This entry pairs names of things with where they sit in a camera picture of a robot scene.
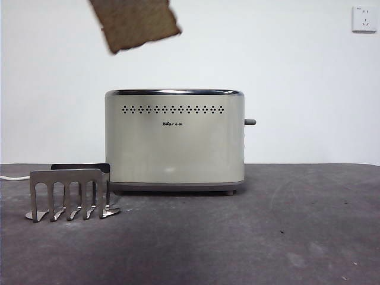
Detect white toaster power cable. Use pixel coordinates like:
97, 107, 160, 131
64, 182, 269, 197
0, 175, 31, 182

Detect silver metal toast rack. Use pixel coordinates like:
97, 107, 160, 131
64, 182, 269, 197
24, 162, 122, 223

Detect cream two-slot toaster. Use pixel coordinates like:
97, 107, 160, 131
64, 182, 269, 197
104, 88, 246, 197

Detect brown seeded bread slice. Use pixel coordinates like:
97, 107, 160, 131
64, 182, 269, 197
88, 0, 183, 56

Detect white wall socket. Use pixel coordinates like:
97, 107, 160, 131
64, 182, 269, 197
351, 5, 380, 34

